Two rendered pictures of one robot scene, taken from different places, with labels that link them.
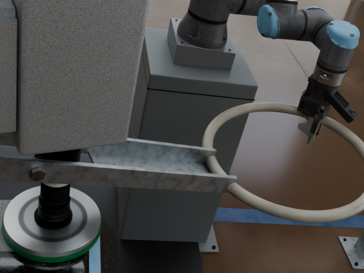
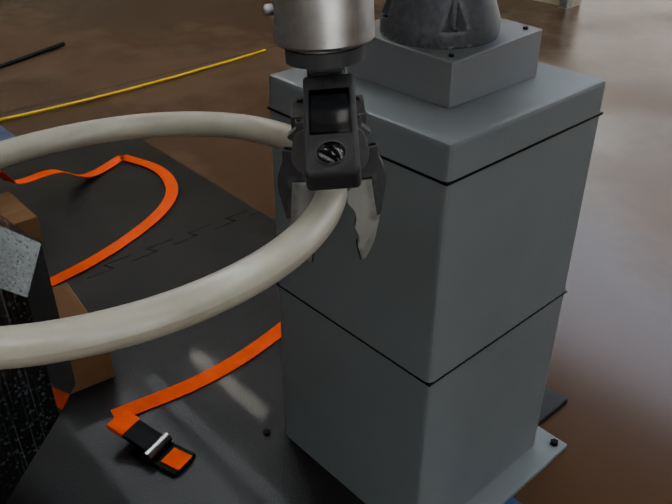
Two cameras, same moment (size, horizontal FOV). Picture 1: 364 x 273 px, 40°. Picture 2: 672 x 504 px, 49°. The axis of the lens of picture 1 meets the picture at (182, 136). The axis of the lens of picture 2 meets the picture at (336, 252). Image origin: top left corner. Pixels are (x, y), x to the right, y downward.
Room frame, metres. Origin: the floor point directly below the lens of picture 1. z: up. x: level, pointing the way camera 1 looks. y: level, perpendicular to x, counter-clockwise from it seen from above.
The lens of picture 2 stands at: (1.06, -0.97, 1.24)
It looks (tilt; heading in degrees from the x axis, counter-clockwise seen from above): 32 degrees down; 63
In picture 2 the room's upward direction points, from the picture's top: straight up
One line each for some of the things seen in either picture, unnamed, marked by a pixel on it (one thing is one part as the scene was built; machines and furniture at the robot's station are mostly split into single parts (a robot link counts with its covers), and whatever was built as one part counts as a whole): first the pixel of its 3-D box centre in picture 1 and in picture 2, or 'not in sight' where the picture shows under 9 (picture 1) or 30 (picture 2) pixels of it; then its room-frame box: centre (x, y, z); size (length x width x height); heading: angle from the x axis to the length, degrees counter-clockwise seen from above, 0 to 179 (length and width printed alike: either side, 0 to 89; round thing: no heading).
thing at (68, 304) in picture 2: not in sight; (67, 335); (1.12, 0.66, 0.07); 0.30 x 0.12 x 0.12; 98
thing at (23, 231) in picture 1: (53, 218); not in sight; (0.78, 0.24, 0.82); 0.21 x 0.21 x 0.01
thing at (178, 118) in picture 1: (176, 141); (420, 287); (1.75, 0.02, 0.42); 0.50 x 0.50 x 0.85; 16
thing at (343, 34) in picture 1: (338, 46); not in sight; (1.35, -0.37, 1.16); 0.10 x 0.09 x 0.12; 25
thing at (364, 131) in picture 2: (318, 96); (327, 107); (1.35, -0.37, 0.99); 0.09 x 0.08 x 0.12; 64
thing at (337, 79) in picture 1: (329, 73); (319, 20); (1.35, -0.37, 1.08); 0.10 x 0.09 x 0.05; 154
